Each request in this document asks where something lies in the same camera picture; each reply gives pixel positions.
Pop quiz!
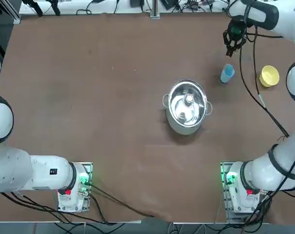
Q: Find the stainless steel cooking pot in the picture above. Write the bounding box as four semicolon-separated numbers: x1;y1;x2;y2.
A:
162;79;213;136

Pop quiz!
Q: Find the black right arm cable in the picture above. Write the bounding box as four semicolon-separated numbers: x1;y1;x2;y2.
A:
239;14;291;138

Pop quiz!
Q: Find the black table cable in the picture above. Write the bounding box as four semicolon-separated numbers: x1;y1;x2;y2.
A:
90;184;156;217

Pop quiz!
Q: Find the glass pot lid with knob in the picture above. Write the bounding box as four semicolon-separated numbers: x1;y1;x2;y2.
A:
168;81;208;127

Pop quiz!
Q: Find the yellow plastic bowl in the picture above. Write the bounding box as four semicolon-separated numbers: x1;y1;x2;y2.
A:
258;65;280;88

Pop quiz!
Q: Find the blue plastic cup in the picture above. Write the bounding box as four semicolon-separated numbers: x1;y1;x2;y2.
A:
219;63;236;84

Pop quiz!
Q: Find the aluminium frame post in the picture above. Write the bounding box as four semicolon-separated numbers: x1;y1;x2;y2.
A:
150;0;160;19

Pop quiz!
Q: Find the black tripod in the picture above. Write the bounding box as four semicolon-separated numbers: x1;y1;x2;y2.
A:
21;0;60;17

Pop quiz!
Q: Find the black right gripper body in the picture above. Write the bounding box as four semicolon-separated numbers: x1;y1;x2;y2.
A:
227;20;247;41

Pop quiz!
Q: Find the aluminium frame rail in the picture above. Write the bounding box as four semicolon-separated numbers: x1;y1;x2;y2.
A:
0;0;21;24

